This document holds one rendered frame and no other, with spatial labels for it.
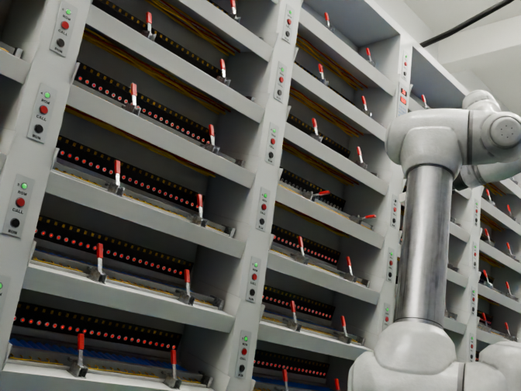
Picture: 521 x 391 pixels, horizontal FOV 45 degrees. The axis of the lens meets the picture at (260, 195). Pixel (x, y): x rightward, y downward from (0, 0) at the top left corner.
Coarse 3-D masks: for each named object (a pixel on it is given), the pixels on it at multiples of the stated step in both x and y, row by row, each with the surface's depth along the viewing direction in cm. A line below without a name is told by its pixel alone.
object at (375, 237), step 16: (288, 192) 190; (288, 208) 209; (304, 208) 196; (320, 208) 201; (320, 224) 222; (336, 224) 208; (352, 224) 213; (368, 224) 232; (384, 224) 229; (368, 240) 221
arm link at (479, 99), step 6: (480, 90) 201; (468, 96) 201; (474, 96) 199; (480, 96) 198; (486, 96) 198; (468, 102) 200; (474, 102) 198; (480, 102) 196; (486, 102) 195; (492, 102) 195; (462, 108) 203; (468, 108) 199; (474, 108) 195; (480, 108) 188; (486, 108) 186; (492, 108) 193; (498, 108) 194
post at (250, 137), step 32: (256, 0) 204; (288, 0) 199; (256, 32) 199; (256, 64) 194; (288, 64) 196; (224, 128) 195; (256, 128) 185; (224, 192) 186; (256, 192) 179; (224, 256) 178; (256, 256) 176; (192, 288) 182; (224, 288) 174; (256, 320) 173; (192, 352) 174; (224, 352) 167
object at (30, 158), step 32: (32, 0) 142; (64, 0) 138; (32, 32) 136; (32, 64) 131; (64, 64) 137; (0, 96) 137; (32, 96) 130; (64, 96) 136; (32, 160) 129; (0, 192) 123; (0, 224) 123; (32, 224) 128; (0, 256) 122; (0, 352) 120
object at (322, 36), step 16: (304, 16) 205; (304, 32) 220; (320, 32) 211; (304, 48) 230; (320, 48) 230; (336, 48) 218; (368, 48) 239; (336, 64) 237; (352, 64) 226; (368, 64) 231; (352, 80) 247; (368, 80) 246; (384, 80) 239
